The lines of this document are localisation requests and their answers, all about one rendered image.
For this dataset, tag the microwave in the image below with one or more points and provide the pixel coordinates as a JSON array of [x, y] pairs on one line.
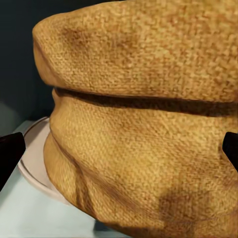
[[30, 205]]

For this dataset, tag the popcorn bag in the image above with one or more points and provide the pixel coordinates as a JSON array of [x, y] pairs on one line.
[[145, 92]]

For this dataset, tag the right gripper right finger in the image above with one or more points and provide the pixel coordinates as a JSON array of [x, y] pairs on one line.
[[230, 148]]

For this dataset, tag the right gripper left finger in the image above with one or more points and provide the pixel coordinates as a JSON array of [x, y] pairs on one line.
[[12, 148]]

